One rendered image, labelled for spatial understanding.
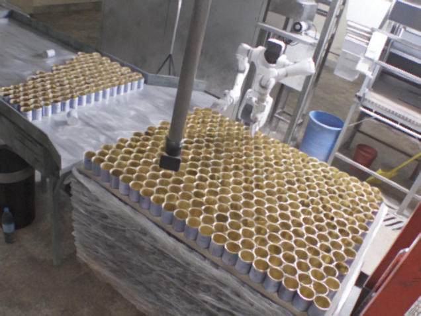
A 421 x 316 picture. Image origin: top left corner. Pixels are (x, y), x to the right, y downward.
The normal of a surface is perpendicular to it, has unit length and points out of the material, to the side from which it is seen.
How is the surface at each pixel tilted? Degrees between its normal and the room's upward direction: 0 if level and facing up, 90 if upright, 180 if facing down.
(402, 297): 90
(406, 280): 90
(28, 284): 0
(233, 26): 90
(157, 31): 90
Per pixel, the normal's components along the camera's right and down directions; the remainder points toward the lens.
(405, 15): -0.59, 0.34
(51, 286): 0.20, -0.82
